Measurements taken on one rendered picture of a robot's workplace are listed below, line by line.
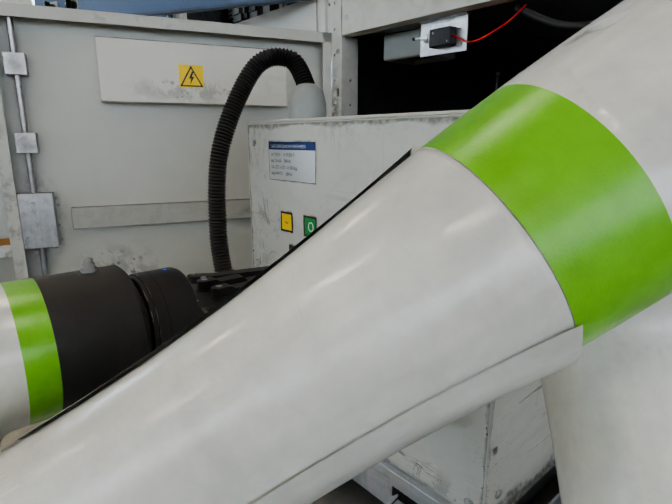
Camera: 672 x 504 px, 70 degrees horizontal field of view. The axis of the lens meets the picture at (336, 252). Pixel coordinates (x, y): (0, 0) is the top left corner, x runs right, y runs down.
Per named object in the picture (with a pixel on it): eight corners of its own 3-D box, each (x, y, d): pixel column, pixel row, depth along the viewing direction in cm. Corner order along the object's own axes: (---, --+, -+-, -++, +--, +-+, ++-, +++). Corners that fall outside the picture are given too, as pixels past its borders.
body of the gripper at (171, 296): (119, 353, 40) (221, 325, 46) (159, 393, 33) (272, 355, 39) (109, 264, 38) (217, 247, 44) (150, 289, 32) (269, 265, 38)
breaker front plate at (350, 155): (475, 537, 57) (508, 114, 46) (253, 384, 92) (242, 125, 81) (481, 531, 57) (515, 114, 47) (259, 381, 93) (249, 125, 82)
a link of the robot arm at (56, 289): (48, 282, 27) (18, 253, 34) (73, 463, 30) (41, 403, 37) (154, 264, 31) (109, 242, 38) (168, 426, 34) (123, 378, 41)
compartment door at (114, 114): (42, 401, 99) (-18, 9, 82) (326, 349, 124) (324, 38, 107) (37, 418, 93) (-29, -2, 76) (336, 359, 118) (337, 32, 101)
